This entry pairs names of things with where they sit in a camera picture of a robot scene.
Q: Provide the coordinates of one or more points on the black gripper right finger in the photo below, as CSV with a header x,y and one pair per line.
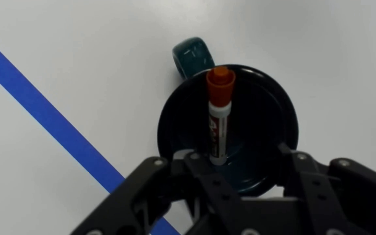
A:
x,y
348,195

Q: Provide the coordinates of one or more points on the long blue tape strip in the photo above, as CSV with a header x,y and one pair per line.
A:
x,y
52,118

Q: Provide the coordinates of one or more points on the dark teal mug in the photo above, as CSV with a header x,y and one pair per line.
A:
x,y
257,130

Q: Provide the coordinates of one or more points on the red capped marker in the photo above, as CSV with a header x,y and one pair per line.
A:
x,y
219,108

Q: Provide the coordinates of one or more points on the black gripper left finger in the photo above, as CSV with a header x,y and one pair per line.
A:
x,y
165,195

